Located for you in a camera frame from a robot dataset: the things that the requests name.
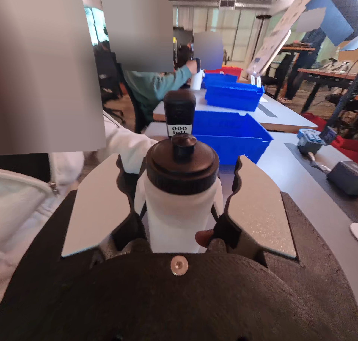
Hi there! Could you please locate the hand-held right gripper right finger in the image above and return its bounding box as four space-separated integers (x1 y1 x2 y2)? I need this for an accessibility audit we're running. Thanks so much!
224 155 297 260

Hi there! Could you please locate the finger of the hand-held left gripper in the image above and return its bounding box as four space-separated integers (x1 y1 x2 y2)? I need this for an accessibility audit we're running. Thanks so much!
134 176 147 220
211 179 224 221

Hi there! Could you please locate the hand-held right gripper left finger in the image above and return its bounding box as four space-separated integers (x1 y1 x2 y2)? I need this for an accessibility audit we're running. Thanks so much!
61 154 135 260

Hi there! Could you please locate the white plastic bottle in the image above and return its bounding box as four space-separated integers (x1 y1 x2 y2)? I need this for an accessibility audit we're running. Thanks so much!
143 176 220 254
191 70 205 91

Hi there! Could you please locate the black bottle lid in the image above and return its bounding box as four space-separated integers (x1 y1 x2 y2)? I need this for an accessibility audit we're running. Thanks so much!
145 134 220 195

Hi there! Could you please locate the blue plastic bin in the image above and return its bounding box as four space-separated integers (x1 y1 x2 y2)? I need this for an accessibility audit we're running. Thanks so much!
191 110 274 166
204 84 265 112
201 73 238 89

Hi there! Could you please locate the person's left forearm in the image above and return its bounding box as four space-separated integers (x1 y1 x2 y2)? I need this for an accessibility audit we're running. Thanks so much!
98 114 159 174

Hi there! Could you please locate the red plastic bin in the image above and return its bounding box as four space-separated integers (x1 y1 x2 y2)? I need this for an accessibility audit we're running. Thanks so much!
205 66 243 80

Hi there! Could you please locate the person's white jacket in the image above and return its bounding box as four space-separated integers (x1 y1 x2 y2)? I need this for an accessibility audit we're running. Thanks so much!
0 151 86 294

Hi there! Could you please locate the black office chair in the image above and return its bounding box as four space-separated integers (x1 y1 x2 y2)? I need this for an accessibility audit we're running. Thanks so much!
94 44 125 123

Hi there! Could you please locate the grey charger case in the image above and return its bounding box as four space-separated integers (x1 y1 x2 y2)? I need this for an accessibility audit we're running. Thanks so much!
297 126 337 155

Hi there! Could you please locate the dark grey case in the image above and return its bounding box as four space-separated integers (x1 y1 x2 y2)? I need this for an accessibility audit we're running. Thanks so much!
327 161 358 196

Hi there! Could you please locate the wooden instruction board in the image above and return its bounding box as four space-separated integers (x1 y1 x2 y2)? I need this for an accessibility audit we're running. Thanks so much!
246 0 321 76

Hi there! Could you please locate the red bag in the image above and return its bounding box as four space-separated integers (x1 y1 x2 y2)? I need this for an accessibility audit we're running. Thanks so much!
302 112 358 162

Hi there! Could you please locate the black floor lamp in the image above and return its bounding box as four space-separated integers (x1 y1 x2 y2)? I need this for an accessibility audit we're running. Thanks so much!
253 14 272 60

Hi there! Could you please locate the black light stand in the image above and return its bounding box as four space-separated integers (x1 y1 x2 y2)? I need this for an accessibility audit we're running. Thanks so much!
326 61 358 132

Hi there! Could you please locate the wooden office desk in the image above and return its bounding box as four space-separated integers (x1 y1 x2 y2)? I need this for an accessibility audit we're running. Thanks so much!
298 68 358 112

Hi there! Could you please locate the LED light panel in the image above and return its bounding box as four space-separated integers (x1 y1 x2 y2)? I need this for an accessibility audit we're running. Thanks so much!
303 0 358 51

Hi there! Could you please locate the white cable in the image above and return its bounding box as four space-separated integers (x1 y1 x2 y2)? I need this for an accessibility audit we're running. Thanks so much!
308 152 332 174

